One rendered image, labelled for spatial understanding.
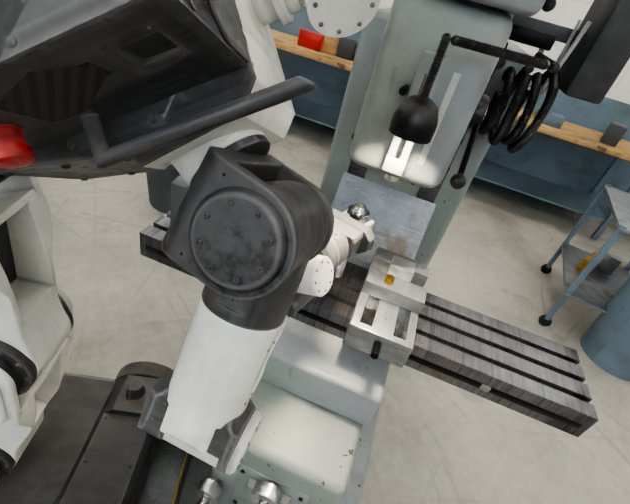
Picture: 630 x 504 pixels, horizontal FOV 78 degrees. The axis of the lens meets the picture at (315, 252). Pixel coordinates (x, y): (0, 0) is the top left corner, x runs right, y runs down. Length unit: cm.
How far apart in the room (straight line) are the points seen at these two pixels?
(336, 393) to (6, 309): 68
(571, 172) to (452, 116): 476
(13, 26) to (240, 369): 31
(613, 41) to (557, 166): 439
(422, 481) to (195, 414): 160
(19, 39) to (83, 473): 100
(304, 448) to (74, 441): 57
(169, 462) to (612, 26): 151
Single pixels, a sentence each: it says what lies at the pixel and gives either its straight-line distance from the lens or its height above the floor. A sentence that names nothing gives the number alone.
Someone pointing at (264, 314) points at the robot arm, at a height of 135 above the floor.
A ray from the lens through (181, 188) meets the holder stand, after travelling 102.
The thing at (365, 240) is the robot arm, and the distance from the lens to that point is 76.
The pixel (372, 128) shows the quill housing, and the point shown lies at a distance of 80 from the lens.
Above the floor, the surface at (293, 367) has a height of 84.
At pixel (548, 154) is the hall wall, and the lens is 538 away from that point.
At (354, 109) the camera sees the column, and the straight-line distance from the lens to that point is 128.
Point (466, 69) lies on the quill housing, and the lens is 76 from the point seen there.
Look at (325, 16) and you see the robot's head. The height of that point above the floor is 159.
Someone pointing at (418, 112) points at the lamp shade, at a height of 148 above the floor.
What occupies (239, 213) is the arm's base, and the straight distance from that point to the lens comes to 30.
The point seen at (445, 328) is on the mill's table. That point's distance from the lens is 111.
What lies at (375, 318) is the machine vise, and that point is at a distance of 93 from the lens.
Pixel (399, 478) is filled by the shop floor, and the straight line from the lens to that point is 193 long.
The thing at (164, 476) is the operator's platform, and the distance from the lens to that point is 133.
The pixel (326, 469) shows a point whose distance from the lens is 100.
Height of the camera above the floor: 162
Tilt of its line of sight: 36 degrees down
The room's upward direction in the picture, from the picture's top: 16 degrees clockwise
